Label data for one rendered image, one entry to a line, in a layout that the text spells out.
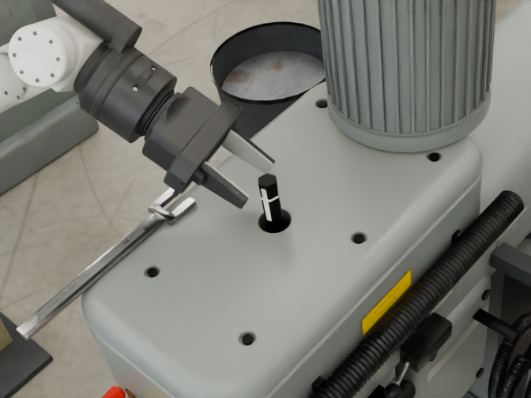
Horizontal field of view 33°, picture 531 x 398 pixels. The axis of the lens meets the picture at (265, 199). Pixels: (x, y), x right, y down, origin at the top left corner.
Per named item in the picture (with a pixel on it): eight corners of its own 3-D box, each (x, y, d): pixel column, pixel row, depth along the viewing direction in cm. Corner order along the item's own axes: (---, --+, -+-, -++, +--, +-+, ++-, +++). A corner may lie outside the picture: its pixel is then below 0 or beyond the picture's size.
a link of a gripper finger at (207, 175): (242, 207, 96) (196, 174, 96) (252, 193, 93) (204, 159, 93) (235, 217, 95) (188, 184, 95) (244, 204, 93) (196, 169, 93)
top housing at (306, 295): (246, 499, 94) (220, 422, 82) (92, 369, 108) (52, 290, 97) (492, 230, 115) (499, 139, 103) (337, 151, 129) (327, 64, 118)
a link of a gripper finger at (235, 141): (274, 163, 96) (227, 129, 96) (265, 177, 99) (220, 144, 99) (281, 153, 97) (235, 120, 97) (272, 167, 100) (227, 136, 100)
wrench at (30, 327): (33, 347, 92) (31, 342, 91) (11, 328, 94) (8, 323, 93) (196, 204, 103) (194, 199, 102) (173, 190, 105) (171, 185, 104)
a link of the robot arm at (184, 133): (228, 139, 104) (145, 80, 104) (254, 93, 96) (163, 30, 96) (170, 212, 97) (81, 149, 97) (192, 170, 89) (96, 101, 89)
